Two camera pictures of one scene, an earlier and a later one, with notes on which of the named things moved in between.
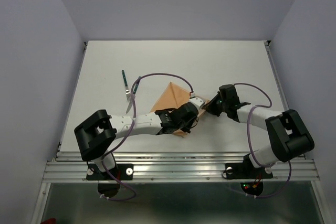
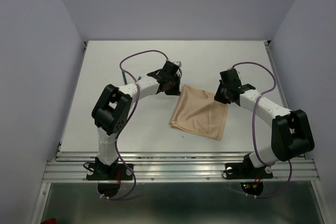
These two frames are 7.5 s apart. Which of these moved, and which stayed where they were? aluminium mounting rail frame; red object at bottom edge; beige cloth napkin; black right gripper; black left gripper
Moved: black right gripper; black left gripper; beige cloth napkin
Stayed: aluminium mounting rail frame; red object at bottom edge
